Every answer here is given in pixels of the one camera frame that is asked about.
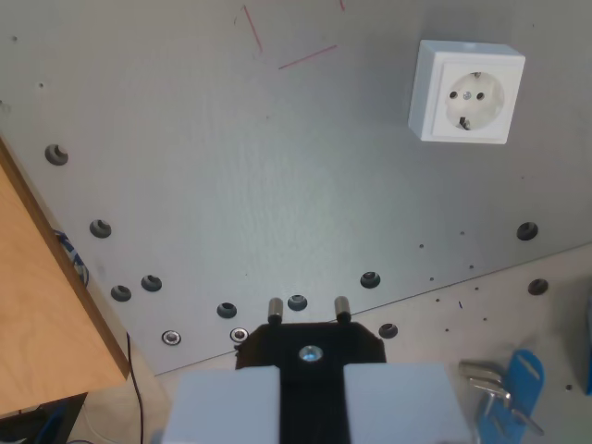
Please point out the light wooden board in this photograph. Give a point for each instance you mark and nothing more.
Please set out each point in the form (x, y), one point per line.
(41, 296)

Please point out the black frame under board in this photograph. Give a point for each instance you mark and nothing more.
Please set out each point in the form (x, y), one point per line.
(55, 416)

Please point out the black plug with metal pins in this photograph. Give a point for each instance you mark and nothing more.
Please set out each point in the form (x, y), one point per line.
(314, 388)

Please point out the white wall socket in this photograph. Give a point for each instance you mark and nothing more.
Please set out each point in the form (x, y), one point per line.
(467, 94)

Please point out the silver hex keys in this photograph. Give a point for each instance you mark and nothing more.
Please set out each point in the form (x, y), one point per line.
(485, 379)

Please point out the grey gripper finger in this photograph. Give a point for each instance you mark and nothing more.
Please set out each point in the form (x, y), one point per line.
(222, 407)
(398, 407)

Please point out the silver socket head screw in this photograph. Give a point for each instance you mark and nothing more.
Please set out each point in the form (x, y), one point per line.
(171, 337)
(239, 334)

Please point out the blue and metal clamp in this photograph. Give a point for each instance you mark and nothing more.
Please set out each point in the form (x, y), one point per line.
(520, 374)

